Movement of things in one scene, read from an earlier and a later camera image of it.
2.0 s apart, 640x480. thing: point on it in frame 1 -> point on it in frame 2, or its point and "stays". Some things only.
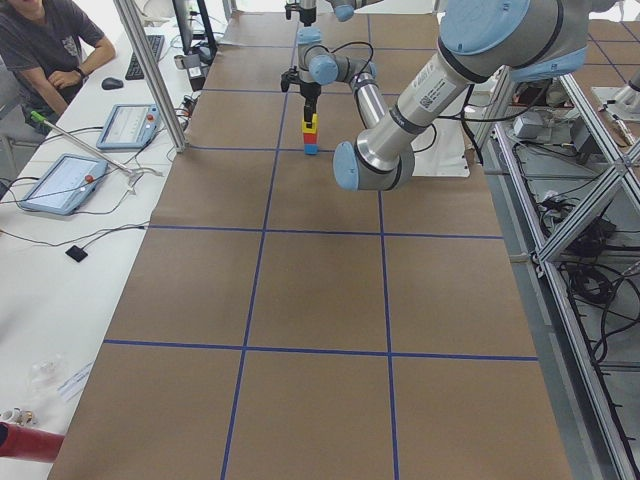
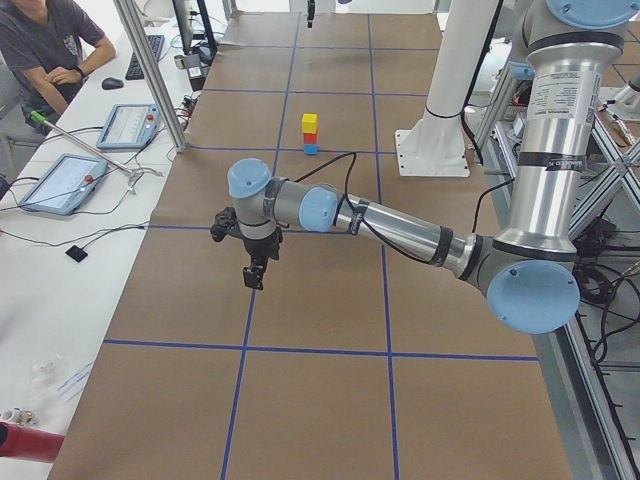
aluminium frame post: [128, 14] stays
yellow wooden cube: [314, 125] stays
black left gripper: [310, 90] -> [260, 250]
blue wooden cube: [311, 149] stays
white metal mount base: [440, 150] stays
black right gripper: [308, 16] -> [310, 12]
